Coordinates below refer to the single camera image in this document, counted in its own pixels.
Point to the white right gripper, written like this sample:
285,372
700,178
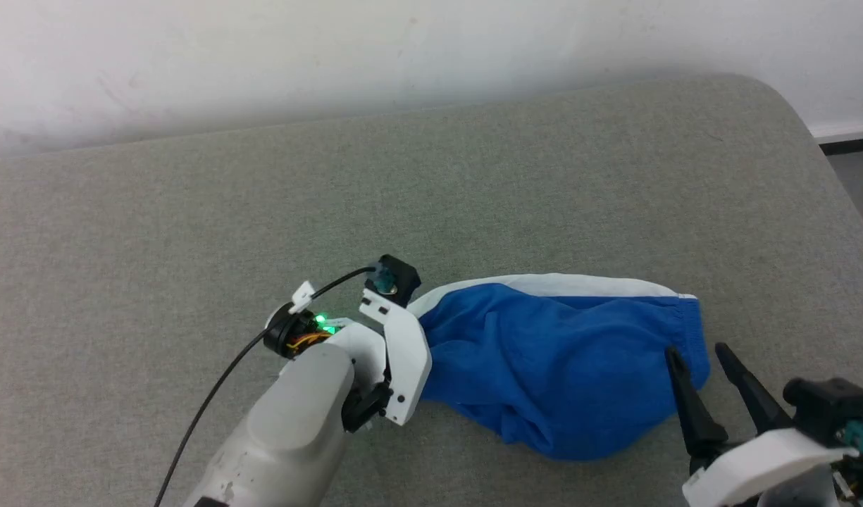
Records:
762,465

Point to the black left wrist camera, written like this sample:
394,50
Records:
399,277

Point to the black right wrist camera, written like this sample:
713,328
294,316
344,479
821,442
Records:
829,405

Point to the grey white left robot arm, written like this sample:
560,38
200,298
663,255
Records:
290,422

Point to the blue and white shorts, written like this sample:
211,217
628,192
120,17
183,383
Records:
544,359

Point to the grey fabric sofa cushion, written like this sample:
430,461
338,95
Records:
191,232

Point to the white skirting board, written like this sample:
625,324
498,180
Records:
847,131

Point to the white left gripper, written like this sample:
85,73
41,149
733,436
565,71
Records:
408,352

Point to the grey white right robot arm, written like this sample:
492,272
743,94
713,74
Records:
811,494

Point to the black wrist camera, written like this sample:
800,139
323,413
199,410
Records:
829,405
399,277

